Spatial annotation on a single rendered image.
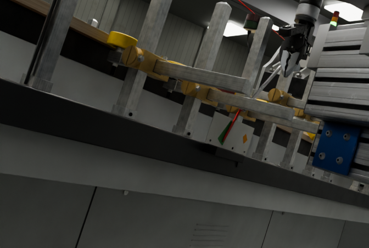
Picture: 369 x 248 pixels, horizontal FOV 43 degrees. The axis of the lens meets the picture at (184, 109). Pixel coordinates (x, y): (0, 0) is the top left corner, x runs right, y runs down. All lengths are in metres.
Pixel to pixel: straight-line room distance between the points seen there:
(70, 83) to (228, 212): 1.08
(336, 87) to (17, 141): 0.62
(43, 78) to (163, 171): 0.50
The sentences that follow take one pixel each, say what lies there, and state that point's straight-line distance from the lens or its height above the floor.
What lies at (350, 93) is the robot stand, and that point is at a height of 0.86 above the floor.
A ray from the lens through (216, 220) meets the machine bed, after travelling 2.04.
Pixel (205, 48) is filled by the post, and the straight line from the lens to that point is 1.34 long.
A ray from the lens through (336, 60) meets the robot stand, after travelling 0.88.
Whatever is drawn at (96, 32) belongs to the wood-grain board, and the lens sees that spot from 1.27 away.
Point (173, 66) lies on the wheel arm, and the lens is 1.11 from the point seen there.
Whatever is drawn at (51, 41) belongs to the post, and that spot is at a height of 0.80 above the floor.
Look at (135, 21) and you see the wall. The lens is 12.20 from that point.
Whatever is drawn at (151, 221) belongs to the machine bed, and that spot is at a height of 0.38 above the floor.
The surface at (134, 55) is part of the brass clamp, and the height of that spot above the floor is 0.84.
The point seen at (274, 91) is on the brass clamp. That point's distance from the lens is 1.74.
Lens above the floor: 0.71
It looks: 3 degrees up
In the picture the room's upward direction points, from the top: 18 degrees clockwise
